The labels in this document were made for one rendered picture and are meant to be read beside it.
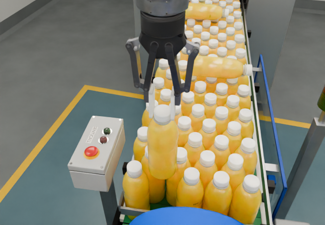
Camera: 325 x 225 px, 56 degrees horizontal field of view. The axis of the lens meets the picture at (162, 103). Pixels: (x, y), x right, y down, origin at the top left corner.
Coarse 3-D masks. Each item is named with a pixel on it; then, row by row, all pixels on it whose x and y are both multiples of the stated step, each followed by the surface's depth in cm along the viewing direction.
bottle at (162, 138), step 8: (152, 120) 67; (152, 128) 66; (160, 128) 65; (168, 128) 65; (176, 128) 67; (152, 136) 66; (160, 136) 66; (168, 136) 66; (176, 136) 68; (152, 144) 68; (160, 144) 67; (168, 144) 67; (176, 144) 69; (152, 152) 70; (160, 152) 69; (168, 152) 69; (176, 152) 72; (152, 160) 72; (160, 160) 71; (168, 160) 71; (176, 160) 74; (152, 168) 74; (160, 168) 73; (168, 168) 73; (176, 168) 77; (160, 176) 75; (168, 176) 76
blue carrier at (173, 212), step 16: (160, 208) 57; (176, 208) 56; (192, 208) 55; (144, 224) 56; (160, 224) 54; (176, 224) 53; (192, 224) 53; (208, 224) 53; (224, 224) 54; (240, 224) 55
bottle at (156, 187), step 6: (144, 156) 85; (144, 162) 84; (144, 168) 84; (150, 174) 84; (150, 180) 86; (156, 180) 86; (162, 180) 88; (150, 186) 87; (156, 186) 88; (162, 186) 90; (150, 192) 89; (156, 192) 89; (162, 192) 92; (150, 198) 91; (156, 198) 91; (162, 198) 94
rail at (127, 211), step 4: (120, 208) 83; (124, 208) 83; (128, 208) 83; (132, 208) 83; (124, 212) 84; (128, 212) 84; (132, 212) 84; (136, 212) 83; (140, 212) 83; (144, 212) 83; (244, 224) 80; (248, 224) 80
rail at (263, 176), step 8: (248, 40) 157; (248, 48) 151; (248, 56) 147; (256, 104) 118; (256, 112) 114; (256, 120) 111; (256, 128) 110; (256, 136) 108; (264, 168) 94; (264, 176) 91; (264, 184) 90; (264, 192) 89; (264, 200) 88; (272, 224) 80
